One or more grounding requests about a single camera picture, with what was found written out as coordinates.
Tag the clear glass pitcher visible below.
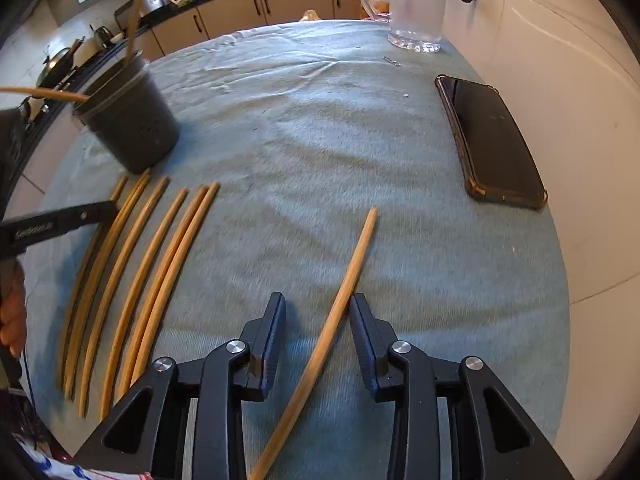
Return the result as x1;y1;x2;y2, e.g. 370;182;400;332
358;0;449;54

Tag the bunch of wooden chopsticks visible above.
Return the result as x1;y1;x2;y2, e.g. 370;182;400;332
57;169;221;422

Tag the single wooden chopstick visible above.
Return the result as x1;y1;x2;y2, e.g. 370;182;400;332
0;86;88;104
248;207;379;480
125;0;157;63

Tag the person's left hand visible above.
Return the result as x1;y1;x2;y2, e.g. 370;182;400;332
0;264;27;357

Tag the printed white clothing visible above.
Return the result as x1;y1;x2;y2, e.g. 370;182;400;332
10;430;151;480

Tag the black smartphone in clear case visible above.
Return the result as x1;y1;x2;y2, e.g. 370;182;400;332
434;74;548;211

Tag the dark cloth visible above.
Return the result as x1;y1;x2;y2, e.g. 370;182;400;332
0;107;27;218

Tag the black wok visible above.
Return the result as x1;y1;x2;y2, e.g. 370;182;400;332
42;37;86;78

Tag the dark grey chopstick holder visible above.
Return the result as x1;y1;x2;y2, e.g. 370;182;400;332
71;50;182;176

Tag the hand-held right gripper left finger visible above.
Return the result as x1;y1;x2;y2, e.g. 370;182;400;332
74;291;287;480

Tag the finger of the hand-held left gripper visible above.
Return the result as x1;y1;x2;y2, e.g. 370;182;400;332
0;200;117;261

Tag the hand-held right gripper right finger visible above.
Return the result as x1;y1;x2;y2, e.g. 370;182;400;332
349;293;576;480

